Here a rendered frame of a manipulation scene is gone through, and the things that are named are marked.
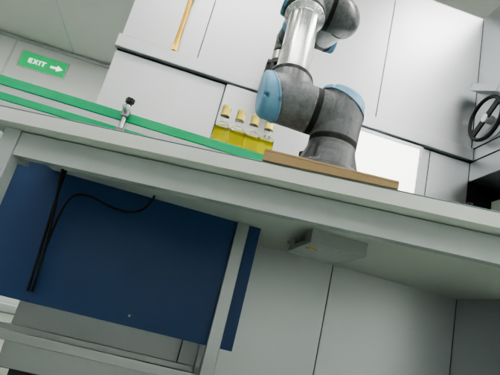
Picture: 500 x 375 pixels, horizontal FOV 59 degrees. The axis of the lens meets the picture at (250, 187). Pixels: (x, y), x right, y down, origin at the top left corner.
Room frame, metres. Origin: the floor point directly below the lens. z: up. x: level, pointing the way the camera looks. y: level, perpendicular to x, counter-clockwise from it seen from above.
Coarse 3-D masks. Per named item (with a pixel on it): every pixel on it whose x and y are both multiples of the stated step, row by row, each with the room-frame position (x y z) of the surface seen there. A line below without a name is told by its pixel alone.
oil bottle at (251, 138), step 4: (248, 132) 1.50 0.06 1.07; (252, 132) 1.50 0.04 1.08; (256, 132) 1.51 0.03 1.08; (244, 136) 1.50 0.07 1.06; (248, 136) 1.50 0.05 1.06; (252, 136) 1.50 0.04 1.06; (256, 136) 1.50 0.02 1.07; (244, 140) 1.50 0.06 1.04; (248, 140) 1.50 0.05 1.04; (252, 140) 1.50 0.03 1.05; (256, 140) 1.50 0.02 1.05; (244, 144) 1.50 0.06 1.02; (248, 144) 1.50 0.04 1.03; (252, 144) 1.50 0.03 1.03; (256, 144) 1.50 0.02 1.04; (244, 148) 1.50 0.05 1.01; (248, 148) 1.50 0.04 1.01; (252, 148) 1.50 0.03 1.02; (256, 148) 1.51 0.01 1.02
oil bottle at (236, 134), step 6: (234, 126) 1.49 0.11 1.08; (240, 126) 1.51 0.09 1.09; (228, 132) 1.51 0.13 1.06; (234, 132) 1.49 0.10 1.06; (240, 132) 1.49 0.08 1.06; (228, 138) 1.49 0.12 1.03; (234, 138) 1.49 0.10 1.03; (240, 138) 1.49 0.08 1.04; (234, 144) 1.49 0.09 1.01; (240, 144) 1.50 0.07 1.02
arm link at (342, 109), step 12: (336, 84) 0.93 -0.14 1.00; (324, 96) 0.91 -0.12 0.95; (336, 96) 0.92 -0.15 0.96; (348, 96) 0.92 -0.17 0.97; (360, 96) 0.93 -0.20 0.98; (324, 108) 0.91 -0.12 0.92; (336, 108) 0.91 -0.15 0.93; (348, 108) 0.92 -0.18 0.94; (360, 108) 0.93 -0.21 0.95; (312, 120) 0.93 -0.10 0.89; (324, 120) 0.92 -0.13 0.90; (336, 120) 0.92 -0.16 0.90; (348, 120) 0.92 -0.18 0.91; (360, 120) 0.94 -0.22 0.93; (312, 132) 0.95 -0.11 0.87; (348, 132) 0.92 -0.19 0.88
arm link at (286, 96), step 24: (288, 0) 1.04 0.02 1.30; (312, 0) 1.01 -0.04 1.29; (336, 0) 1.04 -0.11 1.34; (288, 24) 1.03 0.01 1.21; (312, 24) 1.01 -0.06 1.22; (288, 48) 0.97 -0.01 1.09; (312, 48) 1.00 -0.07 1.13; (264, 72) 0.93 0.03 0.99; (288, 72) 0.92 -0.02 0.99; (264, 96) 0.91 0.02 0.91; (288, 96) 0.90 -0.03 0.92; (312, 96) 0.91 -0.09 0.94; (288, 120) 0.94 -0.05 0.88
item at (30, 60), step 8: (24, 56) 4.28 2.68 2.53; (32, 56) 4.29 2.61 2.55; (40, 56) 4.30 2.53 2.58; (16, 64) 4.28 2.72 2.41; (24, 64) 4.29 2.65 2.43; (32, 64) 4.30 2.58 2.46; (40, 64) 4.31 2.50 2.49; (48, 64) 4.32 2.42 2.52; (56, 64) 4.33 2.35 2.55; (64, 64) 4.34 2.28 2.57; (40, 72) 4.32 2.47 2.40; (48, 72) 4.32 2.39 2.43; (56, 72) 4.33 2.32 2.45; (64, 72) 4.34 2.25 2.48
